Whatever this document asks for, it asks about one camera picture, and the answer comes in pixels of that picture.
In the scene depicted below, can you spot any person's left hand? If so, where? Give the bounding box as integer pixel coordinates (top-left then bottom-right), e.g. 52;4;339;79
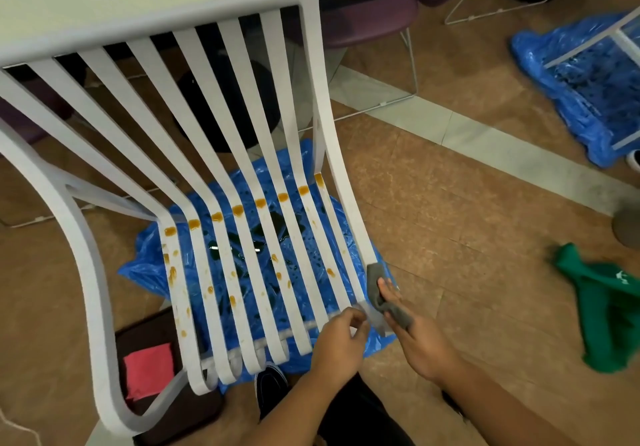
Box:
309;307;373;387

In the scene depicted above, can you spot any person's right hand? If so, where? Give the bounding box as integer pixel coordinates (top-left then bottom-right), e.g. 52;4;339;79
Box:
377;278;461;387

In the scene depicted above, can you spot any grey cleaning cloth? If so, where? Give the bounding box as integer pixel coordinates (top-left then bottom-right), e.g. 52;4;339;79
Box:
365;261;415;332

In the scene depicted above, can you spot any person's right forearm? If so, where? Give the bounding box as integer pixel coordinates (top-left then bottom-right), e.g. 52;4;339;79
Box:
439;355;577;446

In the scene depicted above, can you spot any person's left forearm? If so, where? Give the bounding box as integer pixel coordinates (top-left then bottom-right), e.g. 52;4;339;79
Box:
244;370;361;446

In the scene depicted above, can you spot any person's right black shoe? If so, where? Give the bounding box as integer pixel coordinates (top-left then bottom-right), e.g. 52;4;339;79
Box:
440;389;469;419

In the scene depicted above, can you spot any green cloth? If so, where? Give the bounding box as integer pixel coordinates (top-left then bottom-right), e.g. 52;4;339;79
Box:
551;242;640;375

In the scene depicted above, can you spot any dark brown tray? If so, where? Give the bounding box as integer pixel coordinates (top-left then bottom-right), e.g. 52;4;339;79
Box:
114;307;225;435

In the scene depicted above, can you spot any pink cloth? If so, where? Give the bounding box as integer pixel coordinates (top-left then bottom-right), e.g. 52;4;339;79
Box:
123;342;177;402

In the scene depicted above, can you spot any blue plastic sheet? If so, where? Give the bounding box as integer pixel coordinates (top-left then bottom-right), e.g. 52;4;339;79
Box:
117;138;401;395
509;10;640;170

